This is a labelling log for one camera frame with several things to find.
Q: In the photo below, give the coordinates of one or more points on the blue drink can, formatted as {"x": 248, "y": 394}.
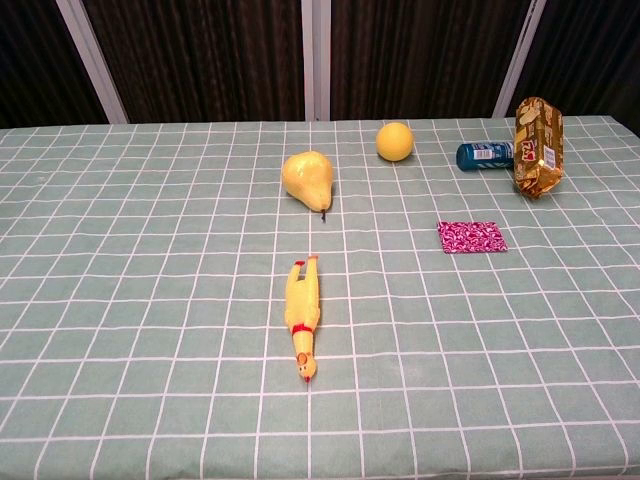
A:
{"x": 482, "y": 156}

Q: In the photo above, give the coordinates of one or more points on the yellow pear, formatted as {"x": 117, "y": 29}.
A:
{"x": 306, "y": 177}

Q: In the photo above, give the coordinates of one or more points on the dark white-framed partition panel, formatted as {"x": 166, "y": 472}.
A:
{"x": 415, "y": 55}
{"x": 40, "y": 60}
{"x": 590, "y": 50}
{"x": 200, "y": 55}

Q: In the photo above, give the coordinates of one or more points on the yellow rubber chicken toy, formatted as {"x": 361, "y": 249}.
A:
{"x": 302, "y": 300}

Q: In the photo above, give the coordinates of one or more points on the green white-grid tablecloth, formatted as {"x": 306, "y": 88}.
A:
{"x": 150, "y": 300}

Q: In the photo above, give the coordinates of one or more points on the gold snack packet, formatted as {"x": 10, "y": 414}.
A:
{"x": 539, "y": 150}

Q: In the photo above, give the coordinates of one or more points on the yellow ball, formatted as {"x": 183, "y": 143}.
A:
{"x": 395, "y": 142}

